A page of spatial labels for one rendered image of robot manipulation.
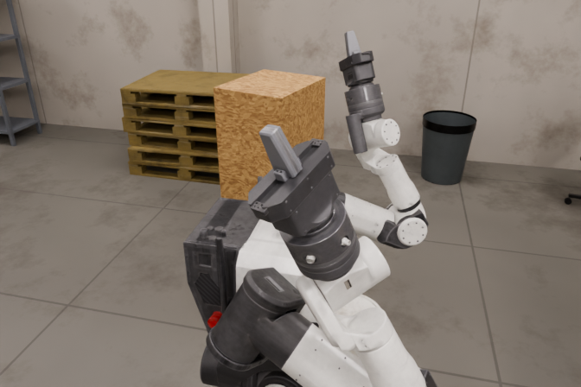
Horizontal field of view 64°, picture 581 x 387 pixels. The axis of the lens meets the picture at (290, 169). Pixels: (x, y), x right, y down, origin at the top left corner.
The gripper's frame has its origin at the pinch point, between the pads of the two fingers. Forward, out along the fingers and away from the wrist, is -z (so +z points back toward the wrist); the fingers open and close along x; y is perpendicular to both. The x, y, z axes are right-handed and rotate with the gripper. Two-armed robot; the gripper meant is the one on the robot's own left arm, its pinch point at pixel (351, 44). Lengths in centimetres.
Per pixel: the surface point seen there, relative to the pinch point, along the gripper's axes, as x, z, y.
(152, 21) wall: -406, -126, 34
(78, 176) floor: -365, 14, 137
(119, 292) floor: -194, 90, 100
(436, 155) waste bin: -261, 70, -170
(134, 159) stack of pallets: -346, 10, 83
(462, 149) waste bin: -251, 69, -189
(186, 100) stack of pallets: -300, -27, 27
